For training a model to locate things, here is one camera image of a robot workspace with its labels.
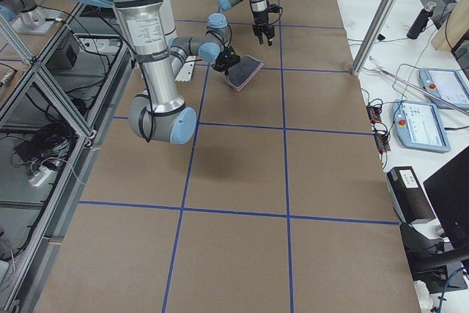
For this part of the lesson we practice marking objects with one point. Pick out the brown cardboard box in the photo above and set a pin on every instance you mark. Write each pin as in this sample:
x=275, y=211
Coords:
x=410, y=201

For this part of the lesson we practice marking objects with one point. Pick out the small circuit board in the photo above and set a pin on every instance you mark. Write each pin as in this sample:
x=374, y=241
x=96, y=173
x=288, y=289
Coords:
x=380, y=131

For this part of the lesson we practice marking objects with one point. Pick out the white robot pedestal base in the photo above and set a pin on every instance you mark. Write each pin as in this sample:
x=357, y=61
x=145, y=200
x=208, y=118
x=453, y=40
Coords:
x=185, y=74

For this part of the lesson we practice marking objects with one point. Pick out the aluminium frame rack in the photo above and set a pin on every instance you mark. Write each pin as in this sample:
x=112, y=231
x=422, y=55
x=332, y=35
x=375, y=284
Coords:
x=61, y=90

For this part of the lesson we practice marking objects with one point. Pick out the pink towel with grey back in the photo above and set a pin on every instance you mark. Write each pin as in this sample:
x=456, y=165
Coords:
x=241, y=73

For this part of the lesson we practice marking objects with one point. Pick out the aluminium frame post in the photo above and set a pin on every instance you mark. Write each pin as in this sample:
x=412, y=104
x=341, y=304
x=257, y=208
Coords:
x=374, y=29

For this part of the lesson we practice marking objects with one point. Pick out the teach pendant tablet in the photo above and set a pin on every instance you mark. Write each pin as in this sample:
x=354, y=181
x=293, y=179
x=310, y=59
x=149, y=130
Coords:
x=446, y=84
x=419, y=126

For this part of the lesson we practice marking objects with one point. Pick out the black monitor stand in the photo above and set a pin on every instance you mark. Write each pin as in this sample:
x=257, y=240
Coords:
x=433, y=261

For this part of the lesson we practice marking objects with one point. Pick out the near teach pendant tablet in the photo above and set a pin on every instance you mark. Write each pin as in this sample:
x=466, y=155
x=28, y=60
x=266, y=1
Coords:
x=419, y=126

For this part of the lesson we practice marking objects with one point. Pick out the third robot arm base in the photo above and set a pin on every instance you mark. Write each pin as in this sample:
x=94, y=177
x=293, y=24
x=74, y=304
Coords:
x=26, y=16

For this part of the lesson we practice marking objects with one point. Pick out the white power strip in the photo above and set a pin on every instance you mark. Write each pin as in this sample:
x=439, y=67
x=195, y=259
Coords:
x=40, y=176

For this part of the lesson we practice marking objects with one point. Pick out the far teach pendant tablet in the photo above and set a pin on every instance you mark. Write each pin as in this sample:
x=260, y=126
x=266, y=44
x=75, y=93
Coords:
x=446, y=84

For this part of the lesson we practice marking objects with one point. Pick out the black computer monitor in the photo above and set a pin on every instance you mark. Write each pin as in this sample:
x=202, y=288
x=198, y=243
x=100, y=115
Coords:
x=447, y=190

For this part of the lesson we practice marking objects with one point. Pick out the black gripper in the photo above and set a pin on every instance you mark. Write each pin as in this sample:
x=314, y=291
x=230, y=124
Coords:
x=220, y=64
x=260, y=19

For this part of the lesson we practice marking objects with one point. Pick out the black water bottle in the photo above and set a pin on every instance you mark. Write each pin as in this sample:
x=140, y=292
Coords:
x=419, y=24

